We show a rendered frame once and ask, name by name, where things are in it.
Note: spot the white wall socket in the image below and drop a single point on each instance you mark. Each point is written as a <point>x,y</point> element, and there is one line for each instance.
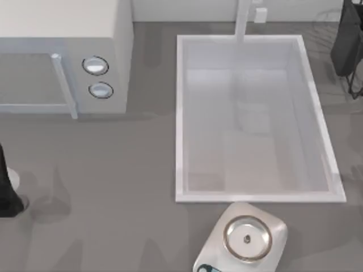
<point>261,14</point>

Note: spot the pale microwave oven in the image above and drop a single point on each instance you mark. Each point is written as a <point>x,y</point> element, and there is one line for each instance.
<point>56,34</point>

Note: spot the white kitchen scale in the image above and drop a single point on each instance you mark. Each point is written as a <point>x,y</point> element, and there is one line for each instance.
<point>246,238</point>

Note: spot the white sink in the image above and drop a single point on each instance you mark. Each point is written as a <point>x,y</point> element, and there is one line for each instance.
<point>255,119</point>

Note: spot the small microwave knob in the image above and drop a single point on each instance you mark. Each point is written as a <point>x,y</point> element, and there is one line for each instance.
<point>100,90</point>

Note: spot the large microwave knob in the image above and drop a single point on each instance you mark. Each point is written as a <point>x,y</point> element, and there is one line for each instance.
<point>95,65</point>

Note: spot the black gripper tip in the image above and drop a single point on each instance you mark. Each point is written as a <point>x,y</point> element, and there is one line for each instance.
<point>7,187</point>

